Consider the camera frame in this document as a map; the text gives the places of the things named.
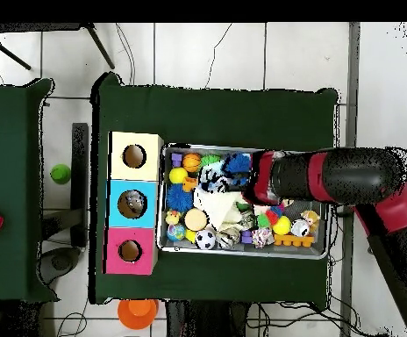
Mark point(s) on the clear plastic cup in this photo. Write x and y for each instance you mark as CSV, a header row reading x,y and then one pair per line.
x,y
212,179

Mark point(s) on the cream waffle cloth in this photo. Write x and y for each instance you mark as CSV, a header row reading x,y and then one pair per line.
x,y
217,207

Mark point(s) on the clear plastic water bottle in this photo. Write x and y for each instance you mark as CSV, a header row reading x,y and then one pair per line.
x,y
135,202

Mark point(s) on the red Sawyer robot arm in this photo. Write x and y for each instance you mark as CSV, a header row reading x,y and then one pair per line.
x,y
358,175

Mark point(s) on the shallow mesh bin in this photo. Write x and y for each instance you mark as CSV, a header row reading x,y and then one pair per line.
x,y
224,251

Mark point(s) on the wooden box with three holes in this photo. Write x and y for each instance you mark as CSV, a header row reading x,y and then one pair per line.
x,y
133,233

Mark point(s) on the yellow ball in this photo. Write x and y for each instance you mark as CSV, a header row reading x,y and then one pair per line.
x,y
281,225
178,175

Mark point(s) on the orange building brick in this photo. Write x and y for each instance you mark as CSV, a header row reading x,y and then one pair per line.
x,y
294,240

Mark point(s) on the small orange basketball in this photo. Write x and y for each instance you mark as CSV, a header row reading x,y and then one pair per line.
x,y
191,162

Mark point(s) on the dark green table cloth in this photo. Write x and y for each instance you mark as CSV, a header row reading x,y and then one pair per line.
x,y
217,116

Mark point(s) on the orange foam disc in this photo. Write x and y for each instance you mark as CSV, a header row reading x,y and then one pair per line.
x,y
196,219

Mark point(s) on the small soccer ball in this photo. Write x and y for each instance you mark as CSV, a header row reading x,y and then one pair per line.
x,y
205,239

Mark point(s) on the globe print ball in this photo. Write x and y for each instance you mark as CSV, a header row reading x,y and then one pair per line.
x,y
175,232

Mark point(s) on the black upright panel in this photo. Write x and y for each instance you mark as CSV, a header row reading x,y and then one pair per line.
x,y
80,182

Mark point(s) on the orange plastic cup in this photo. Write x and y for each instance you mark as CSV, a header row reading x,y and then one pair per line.
x,y
137,314

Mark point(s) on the grey stand base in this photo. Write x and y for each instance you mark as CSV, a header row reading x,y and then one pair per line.
x,y
59,263

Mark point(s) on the green cloth side table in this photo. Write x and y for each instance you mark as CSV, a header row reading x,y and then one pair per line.
x,y
14,158

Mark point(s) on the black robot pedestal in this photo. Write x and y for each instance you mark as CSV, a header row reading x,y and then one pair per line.
x,y
203,323

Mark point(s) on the black metal frame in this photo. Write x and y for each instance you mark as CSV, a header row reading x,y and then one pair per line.
x,y
99,45

